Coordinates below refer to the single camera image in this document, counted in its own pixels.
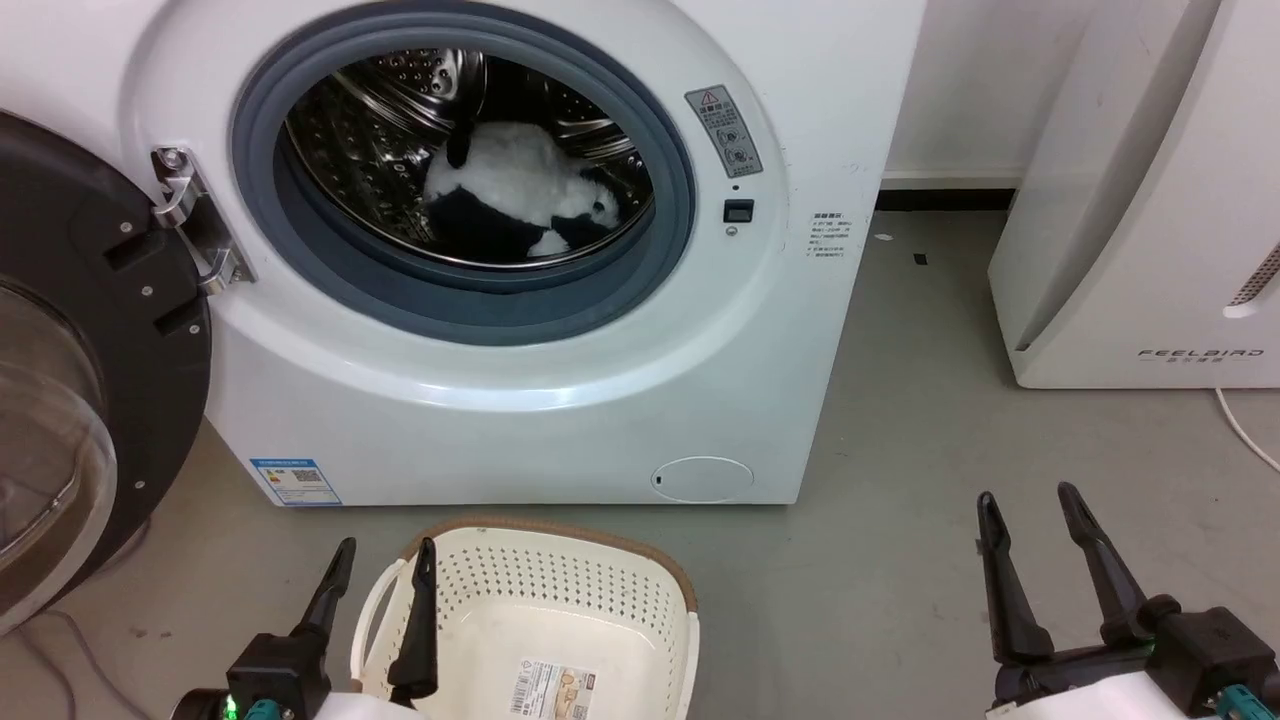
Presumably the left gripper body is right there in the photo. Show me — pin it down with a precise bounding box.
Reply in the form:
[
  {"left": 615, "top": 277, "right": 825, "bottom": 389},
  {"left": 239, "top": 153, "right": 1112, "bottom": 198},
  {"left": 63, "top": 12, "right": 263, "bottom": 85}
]
[{"left": 170, "top": 632, "right": 431, "bottom": 720}]

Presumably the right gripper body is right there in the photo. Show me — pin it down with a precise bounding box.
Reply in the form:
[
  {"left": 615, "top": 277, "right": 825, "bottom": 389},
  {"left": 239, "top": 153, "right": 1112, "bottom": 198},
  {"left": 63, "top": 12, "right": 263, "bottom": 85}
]
[{"left": 985, "top": 607, "right": 1280, "bottom": 720}]

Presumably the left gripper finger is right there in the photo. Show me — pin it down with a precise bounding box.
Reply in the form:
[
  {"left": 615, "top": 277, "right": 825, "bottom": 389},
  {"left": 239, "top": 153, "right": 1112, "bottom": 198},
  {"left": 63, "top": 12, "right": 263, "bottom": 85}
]
[
  {"left": 388, "top": 538, "right": 439, "bottom": 701},
  {"left": 292, "top": 538, "right": 357, "bottom": 646}
]

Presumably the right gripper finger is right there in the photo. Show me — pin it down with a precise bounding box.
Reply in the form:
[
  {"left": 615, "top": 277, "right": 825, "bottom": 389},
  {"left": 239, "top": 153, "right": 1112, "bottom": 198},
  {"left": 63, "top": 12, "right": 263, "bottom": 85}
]
[
  {"left": 978, "top": 492, "right": 1053, "bottom": 666},
  {"left": 1060, "top": 483, "right": 1181, "bottom": 644}
]

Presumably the basket barcode sticker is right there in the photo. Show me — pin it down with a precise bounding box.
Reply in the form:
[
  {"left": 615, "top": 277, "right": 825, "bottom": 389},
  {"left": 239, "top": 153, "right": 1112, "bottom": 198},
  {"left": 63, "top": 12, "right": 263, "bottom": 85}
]
[{"left": 510, "top": 657, "right": 599, "bottom": 719}]

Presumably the cream perforated laundry basket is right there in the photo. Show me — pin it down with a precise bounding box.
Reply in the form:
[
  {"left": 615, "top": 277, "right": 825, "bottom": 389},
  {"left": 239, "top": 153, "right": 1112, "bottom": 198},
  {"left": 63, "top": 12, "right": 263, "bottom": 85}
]
[{"left": 350, "top": 517, "right": 701, "bottom": 720}]

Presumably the white front-load washing machine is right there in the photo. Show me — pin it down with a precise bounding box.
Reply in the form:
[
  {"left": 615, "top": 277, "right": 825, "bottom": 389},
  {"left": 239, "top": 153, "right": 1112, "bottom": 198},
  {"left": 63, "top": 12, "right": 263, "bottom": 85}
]
[{"left": 0, "top": 0, "right": 926, "bottom": 507}]

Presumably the dark washing machine door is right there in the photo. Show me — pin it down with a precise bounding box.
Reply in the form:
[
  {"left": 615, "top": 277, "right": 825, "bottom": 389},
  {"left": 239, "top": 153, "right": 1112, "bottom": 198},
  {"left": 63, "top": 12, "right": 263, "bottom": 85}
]
[{"left": 0, "top": 108, "right": 214, "bottom": 637}]

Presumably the black and white plush toy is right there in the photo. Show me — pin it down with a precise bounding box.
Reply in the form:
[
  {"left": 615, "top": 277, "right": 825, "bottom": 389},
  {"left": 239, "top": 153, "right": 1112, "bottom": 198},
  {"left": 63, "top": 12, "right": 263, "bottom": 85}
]
[{"left": 422, "top": 120, "right": 623, "bottom": 264}]

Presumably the blue energy label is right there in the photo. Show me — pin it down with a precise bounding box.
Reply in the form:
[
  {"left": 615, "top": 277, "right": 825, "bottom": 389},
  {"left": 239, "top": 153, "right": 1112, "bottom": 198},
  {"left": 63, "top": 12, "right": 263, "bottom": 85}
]
[{"left": 249, "top": 458, "right": 343, "bottom": 507}]

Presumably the grey rubber door gasket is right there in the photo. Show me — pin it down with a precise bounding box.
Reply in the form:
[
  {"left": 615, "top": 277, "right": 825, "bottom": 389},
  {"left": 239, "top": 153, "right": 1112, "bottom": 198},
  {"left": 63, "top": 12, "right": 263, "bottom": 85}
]
[{"left": 230, "top": 10, "right": 698, "bottom": 347}]

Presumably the oval filter cover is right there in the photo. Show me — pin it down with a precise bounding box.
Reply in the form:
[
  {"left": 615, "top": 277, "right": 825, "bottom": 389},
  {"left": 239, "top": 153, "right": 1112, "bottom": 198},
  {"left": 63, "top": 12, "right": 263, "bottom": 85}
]
[{"left": 651, "top": 457, "right": 755, "bottom": 504}]

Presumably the white appliance with logo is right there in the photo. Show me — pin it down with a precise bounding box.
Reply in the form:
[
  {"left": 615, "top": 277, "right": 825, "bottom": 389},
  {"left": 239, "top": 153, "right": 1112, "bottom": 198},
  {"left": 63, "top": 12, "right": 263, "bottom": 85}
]
[{"left": 988, "top": 0, "right": 1280, "bottom": 390}]

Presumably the chrome door hinge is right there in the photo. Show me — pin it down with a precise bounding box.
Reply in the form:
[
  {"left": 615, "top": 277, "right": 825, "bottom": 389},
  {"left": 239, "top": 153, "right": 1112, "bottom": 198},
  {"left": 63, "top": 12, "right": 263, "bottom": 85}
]
[{"left": 150, "top": 145, "right": 257, "bottom": 296}]

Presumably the small text label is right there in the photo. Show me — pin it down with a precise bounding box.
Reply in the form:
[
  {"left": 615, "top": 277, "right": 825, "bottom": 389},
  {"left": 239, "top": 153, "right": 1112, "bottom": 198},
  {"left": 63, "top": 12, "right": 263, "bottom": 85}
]
[{"left": 808, "top": 211, "right": 851, "bottom": 261}]

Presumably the perforated steel drum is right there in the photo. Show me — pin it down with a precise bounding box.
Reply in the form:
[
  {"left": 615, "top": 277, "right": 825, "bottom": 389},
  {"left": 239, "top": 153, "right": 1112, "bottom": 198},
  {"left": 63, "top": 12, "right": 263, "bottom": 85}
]
[{"left": 284, "top": 48, "right": 657, "bottom": 270}]

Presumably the grey warning sticker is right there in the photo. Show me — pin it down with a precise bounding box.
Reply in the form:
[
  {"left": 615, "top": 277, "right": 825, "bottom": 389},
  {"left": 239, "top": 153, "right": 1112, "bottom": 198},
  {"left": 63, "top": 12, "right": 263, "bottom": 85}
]
[{"left": 685, "top": 85, "right": 764, "bottom": 179}]

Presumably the white power cable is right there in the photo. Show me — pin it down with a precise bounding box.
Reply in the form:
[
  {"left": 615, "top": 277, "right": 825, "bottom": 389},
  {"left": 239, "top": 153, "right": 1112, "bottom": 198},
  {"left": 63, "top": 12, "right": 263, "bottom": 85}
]
[{"left": 1215, "top": 387, "right": 1280, "bottom": 474}]

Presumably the thin grey floor cable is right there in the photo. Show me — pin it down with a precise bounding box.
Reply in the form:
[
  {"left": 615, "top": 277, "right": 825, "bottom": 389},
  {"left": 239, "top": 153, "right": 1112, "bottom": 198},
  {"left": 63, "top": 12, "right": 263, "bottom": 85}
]
[{"left": 8, "top": 608, "right": 151, "bottom": 720}]

